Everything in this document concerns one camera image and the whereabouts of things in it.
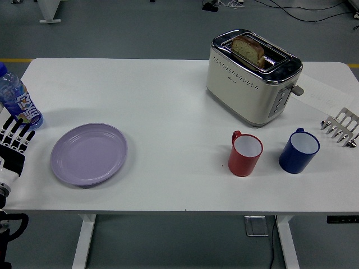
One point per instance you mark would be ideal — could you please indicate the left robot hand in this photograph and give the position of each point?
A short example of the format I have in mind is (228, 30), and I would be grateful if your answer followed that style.
(12, 157)

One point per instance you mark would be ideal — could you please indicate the purple round plate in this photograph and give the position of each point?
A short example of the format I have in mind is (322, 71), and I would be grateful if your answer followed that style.
(88, 155)

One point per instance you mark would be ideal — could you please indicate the blue drink bottle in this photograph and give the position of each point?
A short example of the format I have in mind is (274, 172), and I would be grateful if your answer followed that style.
(19, 103)

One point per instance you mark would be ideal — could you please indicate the white furniture foot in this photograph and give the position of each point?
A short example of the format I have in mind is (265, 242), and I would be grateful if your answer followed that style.
(49, 11)

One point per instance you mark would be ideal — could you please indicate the red mug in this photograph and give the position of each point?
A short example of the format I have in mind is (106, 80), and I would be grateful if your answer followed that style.
(241, 165)

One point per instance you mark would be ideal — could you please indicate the cream chrome toaster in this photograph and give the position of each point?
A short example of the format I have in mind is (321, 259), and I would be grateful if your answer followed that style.
(241, 95)

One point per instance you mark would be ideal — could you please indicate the black power adapter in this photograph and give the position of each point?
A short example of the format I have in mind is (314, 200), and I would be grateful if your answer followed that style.
(210, 7)

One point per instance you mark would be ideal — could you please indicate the clear plastic holder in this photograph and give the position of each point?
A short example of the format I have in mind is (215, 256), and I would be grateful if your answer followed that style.
(255, 226)

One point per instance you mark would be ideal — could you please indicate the brown bread slice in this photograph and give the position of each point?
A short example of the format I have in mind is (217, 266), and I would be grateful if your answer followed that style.
(248, 50)

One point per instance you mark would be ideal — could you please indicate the blue mug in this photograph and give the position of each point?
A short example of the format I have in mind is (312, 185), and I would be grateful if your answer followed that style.
(293, 161)

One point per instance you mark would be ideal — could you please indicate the white paper sheet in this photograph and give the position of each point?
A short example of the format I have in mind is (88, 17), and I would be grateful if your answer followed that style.
(322, 92)

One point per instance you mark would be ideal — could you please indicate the black table control panel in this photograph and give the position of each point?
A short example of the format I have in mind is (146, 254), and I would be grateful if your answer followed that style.
(342, 219)

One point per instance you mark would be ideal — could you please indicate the metal spoon rack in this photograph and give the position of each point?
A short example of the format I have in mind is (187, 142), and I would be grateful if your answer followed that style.
(346, 119)

